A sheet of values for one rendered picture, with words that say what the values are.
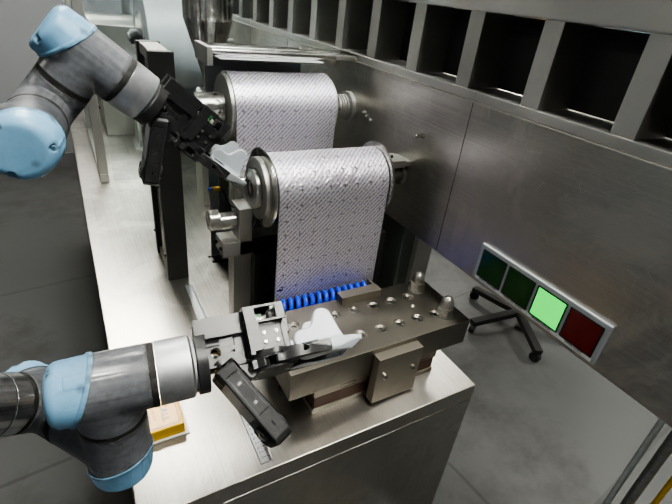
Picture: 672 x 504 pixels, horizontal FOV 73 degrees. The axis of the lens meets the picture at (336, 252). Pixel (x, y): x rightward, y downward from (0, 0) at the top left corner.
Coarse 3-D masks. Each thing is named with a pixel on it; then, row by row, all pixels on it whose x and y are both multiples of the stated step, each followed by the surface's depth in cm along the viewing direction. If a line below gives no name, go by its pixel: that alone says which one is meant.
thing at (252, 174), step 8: (248, 168) 82; (248, 176) 82; (256, 176) 80; (248, 184) 84; (256, 184) 79; (248, 192) 84; (256, 192) 80; (248, 200) 85; (256, 200) 81; (256, 208) 83
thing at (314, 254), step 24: (336, 216) 87; (360, 216) 90; (288, 240) 85; (312, 240) 87; (336, 240) 90; (360, 240) 94; (288, 264) 88; (312, 264) 90; (336, 264) 94; (360, 264) 97; (288, 288) 91; (312, 288) 94
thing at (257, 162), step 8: (248, 160) 84; (256, 160) 80; (256, 168) 81; (264, 168) 79; (264, 176) 78; (264, 184) 79; (264, 192) 79; (264, 200) 80; (264, 208) 80; (256, 216) 85; (264, 216) 82
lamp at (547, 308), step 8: (536, 296) 72; (544, 296) 71; (552, 296) 70; (536, 304) 72; (544, 304) 71; (552, 304) 70; (560, 304) 69; (536, 312) 73; (544, 312) 71; (552, 312) 70; (560, 312) 69; (544, 320) 72; (552, 320) 70; (552, 328) 70
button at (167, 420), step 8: (160, 400) 80; (152, 408) 78; (160, 408) 78; (168, 408) 78; (176, 408) 78; (152, 416) 76; (160, 416) 77; (168, 416) 77; (176, 416) 77; (152, 424) 75; (160, 424) 75; (168, 424) 76; (176, 424) 76; (184, 424) 77; (152, 432) 74; (160, 432) 75; (168, 432) 76; (176, 432) 76
